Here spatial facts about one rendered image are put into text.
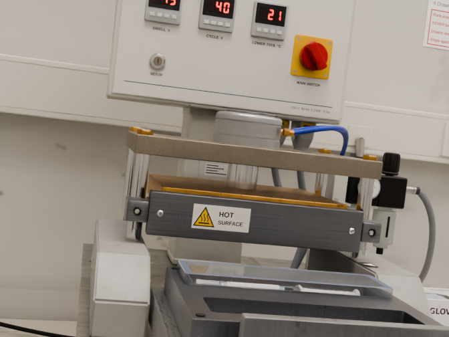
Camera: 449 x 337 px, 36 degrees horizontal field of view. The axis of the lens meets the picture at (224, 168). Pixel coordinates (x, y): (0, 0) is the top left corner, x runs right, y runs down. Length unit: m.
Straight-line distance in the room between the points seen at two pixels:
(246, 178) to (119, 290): 0.24
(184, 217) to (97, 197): 0.60
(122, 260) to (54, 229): 0.65
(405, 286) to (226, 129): 0.26
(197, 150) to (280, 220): 0.11
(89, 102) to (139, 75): 0.32
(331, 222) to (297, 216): 0.04
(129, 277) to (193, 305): 0.14
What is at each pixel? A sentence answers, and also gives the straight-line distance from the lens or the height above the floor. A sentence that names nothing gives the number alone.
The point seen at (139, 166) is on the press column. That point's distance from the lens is 0.71.
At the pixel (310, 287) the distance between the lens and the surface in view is 0.59.
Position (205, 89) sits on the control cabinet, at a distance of 0.93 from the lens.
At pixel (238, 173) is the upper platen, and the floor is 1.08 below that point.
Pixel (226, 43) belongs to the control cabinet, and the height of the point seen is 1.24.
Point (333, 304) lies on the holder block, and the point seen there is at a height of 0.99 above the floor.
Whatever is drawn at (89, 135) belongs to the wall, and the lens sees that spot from 1.28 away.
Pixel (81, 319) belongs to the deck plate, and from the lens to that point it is 0.68.
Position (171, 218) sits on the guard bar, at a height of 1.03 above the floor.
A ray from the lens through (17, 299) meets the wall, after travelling 1.32.
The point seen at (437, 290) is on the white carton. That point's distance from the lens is 1.41.
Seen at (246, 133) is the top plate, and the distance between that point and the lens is 0.77.
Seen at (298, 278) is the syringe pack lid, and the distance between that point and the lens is 0.61.
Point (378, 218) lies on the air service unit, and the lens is 1.01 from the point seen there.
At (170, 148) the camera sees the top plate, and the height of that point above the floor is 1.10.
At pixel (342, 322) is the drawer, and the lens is 0.46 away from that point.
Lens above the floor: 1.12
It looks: 3 degrees down
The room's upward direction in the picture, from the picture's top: 7 degrees clockwise
